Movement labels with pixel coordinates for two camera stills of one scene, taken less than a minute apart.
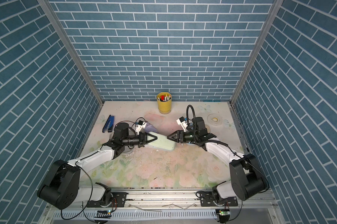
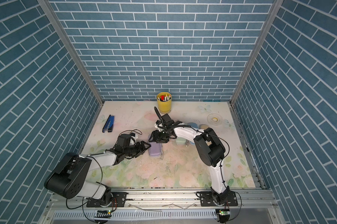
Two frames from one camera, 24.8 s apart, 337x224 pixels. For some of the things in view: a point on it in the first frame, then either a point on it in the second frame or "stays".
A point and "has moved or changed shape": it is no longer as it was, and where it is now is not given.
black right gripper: x=181 y=135 → x=157 y=137
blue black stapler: x=108 y=125 stays
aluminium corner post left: x=47 y=9 stays
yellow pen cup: x=164 y=107 stays
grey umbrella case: x=127 y=149 has moved or changed shape
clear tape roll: x=214 y=119 stays
